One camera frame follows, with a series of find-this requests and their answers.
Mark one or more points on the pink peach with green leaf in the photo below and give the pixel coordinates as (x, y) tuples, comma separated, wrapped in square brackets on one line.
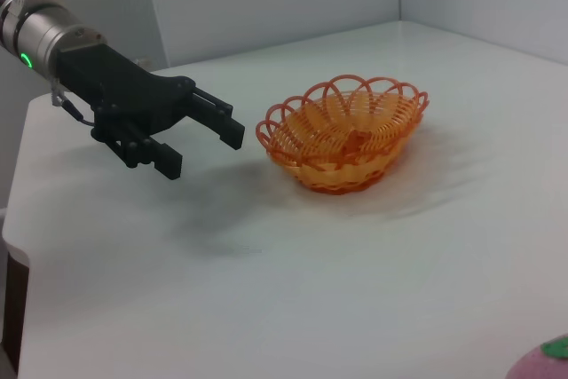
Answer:
[(541, 365)]

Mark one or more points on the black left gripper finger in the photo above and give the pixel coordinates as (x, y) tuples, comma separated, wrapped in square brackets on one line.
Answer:
[(228, 132), (166, 163)]

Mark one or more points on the orange woven plastic basket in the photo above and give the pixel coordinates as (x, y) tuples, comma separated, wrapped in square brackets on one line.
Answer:
[(337, 175)]

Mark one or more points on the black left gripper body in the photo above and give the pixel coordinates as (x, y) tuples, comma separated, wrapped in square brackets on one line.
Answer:
[(111, 81)]

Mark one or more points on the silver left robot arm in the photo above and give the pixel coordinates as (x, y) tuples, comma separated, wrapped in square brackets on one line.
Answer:
[(44, 30)]

